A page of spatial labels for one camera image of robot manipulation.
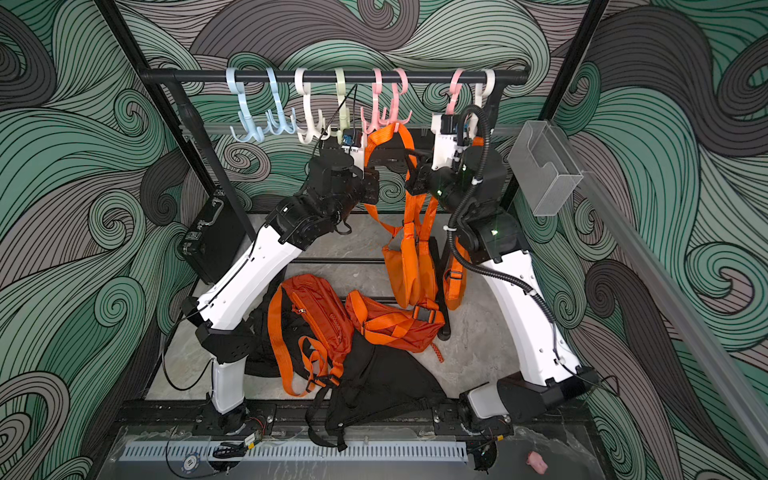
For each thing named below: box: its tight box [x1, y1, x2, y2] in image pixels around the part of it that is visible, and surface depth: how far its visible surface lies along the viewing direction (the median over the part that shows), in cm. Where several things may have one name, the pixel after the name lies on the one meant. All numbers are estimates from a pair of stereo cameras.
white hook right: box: [470, 68, 496, 138], surface depth 50 cm
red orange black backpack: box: [268, 275, 353, 397], surface depth 85 cm
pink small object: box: [526, 451, 549, 475], surface depth 67 cm
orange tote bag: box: [364, 123, 419, 309], surface depth 69 cm
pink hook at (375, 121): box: [360, 68, 388, 134], surface depth 55 cm
